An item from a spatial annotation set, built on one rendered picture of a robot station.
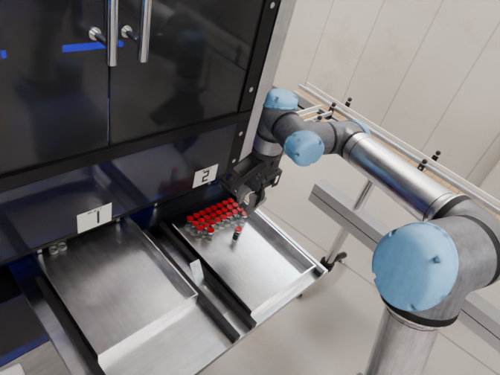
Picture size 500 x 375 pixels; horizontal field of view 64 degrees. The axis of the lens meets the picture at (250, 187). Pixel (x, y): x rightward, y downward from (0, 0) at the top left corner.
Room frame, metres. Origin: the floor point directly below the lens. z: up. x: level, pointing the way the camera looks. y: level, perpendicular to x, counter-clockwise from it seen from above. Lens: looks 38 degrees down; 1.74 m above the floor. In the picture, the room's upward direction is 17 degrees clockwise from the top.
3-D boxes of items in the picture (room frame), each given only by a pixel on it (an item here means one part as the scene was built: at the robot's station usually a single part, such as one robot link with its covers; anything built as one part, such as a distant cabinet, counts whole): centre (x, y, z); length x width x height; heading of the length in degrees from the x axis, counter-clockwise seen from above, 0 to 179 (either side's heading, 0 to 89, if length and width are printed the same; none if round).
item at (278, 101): (0.85, -0.01, 1.31); 0.09 x 0.08 x 0.11; 35
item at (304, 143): (0.78, -0.08, 1.31); 0.11 x 0.11 x 0.08; 35
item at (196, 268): (0.63, 0.03, 0.91); 0.14 x 0.03 x 0.06; 55
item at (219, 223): (0.86, 0.06, 0.90); 0.18 x 0.02 x 0.05; 144
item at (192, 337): (0.68, 0.10, 0.87); 0.70 x 0.48 x 0.02; 144
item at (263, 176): (0.86, -0.02, 1.15); 0.09 x 0.08 x 0.12; 144
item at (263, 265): (0.79, -0.03, 0.90); 0.34 x 0.26 x 0.04; 54
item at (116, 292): (0.58, 0.26, 0.90); 0.34 x 0.26 x 0.04; 54
